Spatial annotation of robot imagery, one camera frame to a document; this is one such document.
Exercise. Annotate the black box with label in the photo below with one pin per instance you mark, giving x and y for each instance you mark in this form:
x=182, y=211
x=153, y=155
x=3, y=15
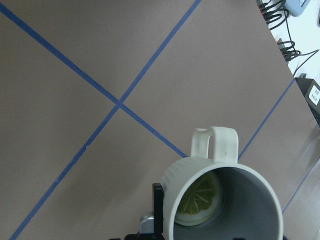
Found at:
x=310, y=90

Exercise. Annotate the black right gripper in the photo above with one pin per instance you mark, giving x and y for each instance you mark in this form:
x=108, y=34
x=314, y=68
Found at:
x=151, y=223

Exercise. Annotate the white ribbed mug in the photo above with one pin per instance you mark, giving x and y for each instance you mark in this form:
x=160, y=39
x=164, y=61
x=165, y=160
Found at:
x=250, y=209

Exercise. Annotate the lemon slice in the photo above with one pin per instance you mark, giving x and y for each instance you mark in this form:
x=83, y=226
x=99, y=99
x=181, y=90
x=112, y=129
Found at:
x=201, y=201

